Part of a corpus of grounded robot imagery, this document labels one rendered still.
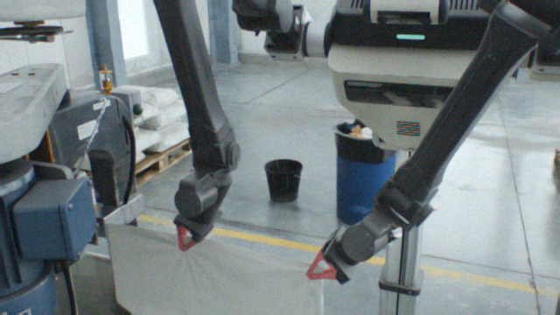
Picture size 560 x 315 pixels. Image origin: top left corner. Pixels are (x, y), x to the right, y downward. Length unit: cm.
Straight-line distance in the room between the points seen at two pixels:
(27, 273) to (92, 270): 97
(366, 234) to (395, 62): 50
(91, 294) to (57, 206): 114
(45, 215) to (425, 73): 79
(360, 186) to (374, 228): 241
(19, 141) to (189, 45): 28
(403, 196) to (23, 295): 58
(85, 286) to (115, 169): 71
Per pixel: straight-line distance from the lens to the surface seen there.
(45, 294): 83
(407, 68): 111
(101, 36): 707
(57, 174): 82
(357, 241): 76
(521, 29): 61
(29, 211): 73
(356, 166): 311
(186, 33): 78
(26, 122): 73
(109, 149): 118
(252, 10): 101
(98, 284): 179
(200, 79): 82
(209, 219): 98
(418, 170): 75
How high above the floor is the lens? 158
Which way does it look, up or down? 19 degrees down
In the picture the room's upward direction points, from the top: straight up
